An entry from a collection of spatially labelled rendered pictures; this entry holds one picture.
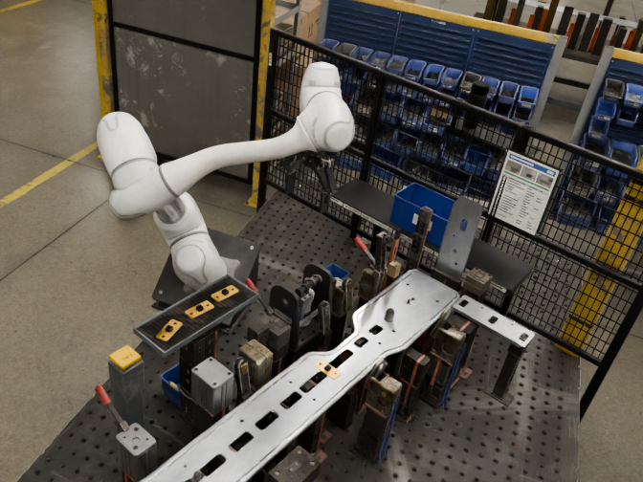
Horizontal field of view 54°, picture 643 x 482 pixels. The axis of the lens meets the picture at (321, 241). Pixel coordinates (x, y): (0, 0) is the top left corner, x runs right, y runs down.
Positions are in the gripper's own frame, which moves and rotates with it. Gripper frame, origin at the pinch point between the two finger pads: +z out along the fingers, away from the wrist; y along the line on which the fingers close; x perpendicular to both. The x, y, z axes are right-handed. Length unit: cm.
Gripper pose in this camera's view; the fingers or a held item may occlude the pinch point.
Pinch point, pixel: (305, 199)
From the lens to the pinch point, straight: 190.1
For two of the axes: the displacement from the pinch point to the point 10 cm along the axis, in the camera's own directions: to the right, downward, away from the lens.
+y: 7.6, 4.4, -4.7
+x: 6.3, -3.8, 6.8
